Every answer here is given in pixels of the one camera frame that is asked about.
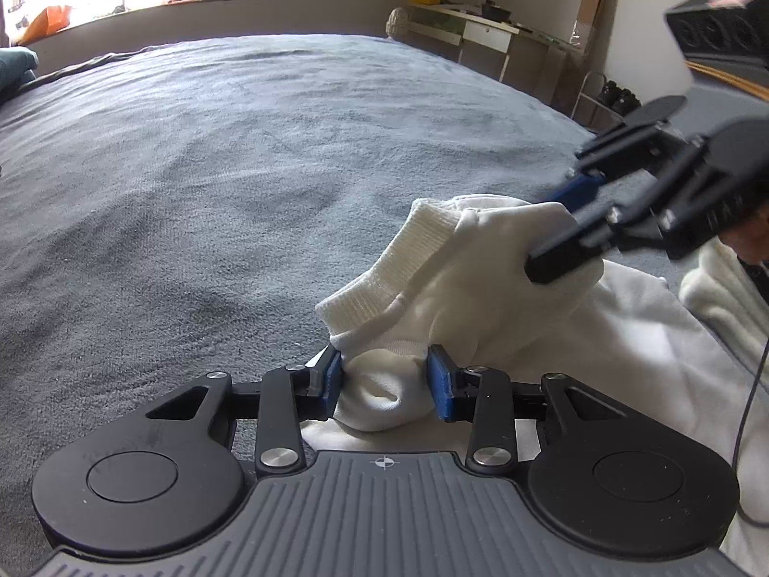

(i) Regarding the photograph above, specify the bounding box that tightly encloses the orange cable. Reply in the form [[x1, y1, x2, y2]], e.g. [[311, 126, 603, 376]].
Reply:
[[685, 57, 769, 100]]

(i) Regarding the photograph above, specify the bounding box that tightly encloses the blue duvet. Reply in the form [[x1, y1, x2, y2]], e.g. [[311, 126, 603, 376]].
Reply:
[[0, 47, 40, 103]]

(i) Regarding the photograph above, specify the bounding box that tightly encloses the black cable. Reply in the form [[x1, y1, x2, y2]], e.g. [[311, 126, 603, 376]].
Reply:
[[733, 313, 769, 524]]

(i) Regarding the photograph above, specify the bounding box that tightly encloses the white desk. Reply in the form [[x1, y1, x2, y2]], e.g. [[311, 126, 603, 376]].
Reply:
[[405, 0, 583, 112]]

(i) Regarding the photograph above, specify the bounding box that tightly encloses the black boots pair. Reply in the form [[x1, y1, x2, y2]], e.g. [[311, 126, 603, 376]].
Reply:
[[597, 80, 641, 116]]

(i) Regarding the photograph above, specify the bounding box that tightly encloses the plain white sweatshirt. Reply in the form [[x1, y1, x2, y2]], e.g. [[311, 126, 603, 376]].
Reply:
[[300, 192, 769, 577]]

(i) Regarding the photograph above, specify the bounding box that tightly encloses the grey bed blanket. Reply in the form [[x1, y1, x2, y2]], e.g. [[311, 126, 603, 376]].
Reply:
[[0, 33, 686, 554]]

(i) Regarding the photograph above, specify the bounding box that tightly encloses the orange bag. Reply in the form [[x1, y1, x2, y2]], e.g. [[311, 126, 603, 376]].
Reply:
[[27, 5, 73, 43]]

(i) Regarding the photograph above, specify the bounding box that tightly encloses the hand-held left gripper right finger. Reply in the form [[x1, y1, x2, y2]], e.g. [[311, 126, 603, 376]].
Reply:
[[426, 344, 655, 477]]

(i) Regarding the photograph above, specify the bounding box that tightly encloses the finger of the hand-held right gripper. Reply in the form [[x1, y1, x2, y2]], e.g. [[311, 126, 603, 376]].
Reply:
[[548, 95, 710, 206], [524, 191, 681, 286]]

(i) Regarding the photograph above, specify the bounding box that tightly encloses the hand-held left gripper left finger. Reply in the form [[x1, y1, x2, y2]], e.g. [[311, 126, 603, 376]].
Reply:
[[125, 344, 345, 477]]

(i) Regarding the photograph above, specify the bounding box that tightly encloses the cream fuzzy garment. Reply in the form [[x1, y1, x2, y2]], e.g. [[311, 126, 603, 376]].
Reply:
[[679, 240, 769, 374]]

